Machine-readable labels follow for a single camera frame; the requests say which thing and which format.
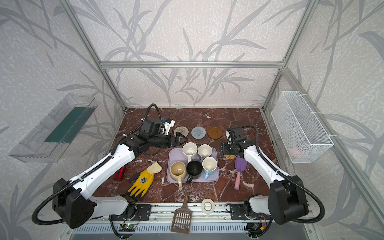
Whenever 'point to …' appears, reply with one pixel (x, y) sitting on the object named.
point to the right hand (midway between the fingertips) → (225, 144)
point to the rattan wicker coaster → (230, 156)
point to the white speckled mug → (189, 151)
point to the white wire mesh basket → (301, 136)
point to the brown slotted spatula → (181, 222)
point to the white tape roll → (213, 206)
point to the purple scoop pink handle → (240, 164)
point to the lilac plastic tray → (176, 154)
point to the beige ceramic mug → (178, 171)
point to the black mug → (194, 169)
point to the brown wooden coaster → (214, 132)
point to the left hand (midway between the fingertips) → (184, 137)
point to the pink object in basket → (294, 151)
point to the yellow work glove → (145, 179)
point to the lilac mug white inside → (205, 150)
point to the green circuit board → (127, 227)
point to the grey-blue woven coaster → (198, 132)
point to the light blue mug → (209, 164)
